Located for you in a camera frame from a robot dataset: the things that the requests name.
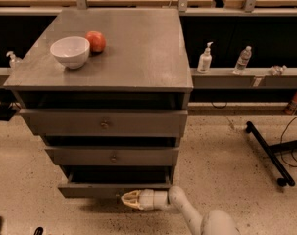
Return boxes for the grey top drawer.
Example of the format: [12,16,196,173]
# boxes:
[21,109,187,137]

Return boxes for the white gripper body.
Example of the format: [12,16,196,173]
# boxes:
[138,189,168,211]

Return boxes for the orange can on floor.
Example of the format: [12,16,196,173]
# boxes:
[284,92,297,115]

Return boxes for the white ceramic bowl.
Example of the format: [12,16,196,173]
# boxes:
[50,36,90,69]

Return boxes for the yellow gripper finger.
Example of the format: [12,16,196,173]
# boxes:
[123,200,143,210]
[122,190,141,200]

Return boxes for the clear plastic water bottle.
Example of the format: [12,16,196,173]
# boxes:
[233,46,252,75]

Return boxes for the grey wooden drawer cabinet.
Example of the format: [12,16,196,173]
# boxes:
[3,7,194,184]

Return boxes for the white pump lotion bottle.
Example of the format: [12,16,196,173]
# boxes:
[197,42,212,73]

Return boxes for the small black object bottom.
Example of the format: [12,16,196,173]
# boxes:
[33,227,43,235]

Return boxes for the red apple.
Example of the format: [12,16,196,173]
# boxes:
[85,31,106,53]

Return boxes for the black cable on floor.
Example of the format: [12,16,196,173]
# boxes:
[279,112,297,168]

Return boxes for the grey bottom drawer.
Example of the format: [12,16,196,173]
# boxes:
[58,177,172,199]

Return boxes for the grey drawer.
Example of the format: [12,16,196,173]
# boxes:
[45,146,178,166]
[58,177,172,199]
[21,109,187,137]

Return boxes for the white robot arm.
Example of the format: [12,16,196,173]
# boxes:
[122,186,241,235]

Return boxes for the grey middle drawer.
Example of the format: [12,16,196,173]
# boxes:
[45,146,178,166]

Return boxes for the crumpled clear plastic wrapper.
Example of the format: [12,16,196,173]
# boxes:
[269,65,287,76]

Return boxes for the black metal stand leg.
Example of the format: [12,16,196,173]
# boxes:
[245,121,297,187]

